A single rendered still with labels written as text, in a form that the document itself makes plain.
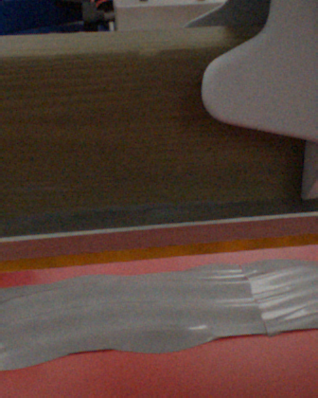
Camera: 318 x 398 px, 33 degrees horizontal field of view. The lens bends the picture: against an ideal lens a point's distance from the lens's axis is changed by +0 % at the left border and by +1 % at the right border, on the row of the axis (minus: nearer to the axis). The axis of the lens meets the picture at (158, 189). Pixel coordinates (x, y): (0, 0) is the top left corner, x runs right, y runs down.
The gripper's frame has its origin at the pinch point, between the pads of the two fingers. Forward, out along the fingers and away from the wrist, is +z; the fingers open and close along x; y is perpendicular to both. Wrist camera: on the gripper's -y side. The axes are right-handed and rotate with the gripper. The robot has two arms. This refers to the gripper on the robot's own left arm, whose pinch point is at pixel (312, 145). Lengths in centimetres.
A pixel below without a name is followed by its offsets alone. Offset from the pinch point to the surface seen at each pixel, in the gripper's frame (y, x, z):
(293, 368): -0.9, -0.4, 13.7
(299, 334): -2.1, -2.7, 13.7
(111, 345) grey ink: 9.1, -3.2, 13.5
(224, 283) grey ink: 1.5, -7.0, 12.9
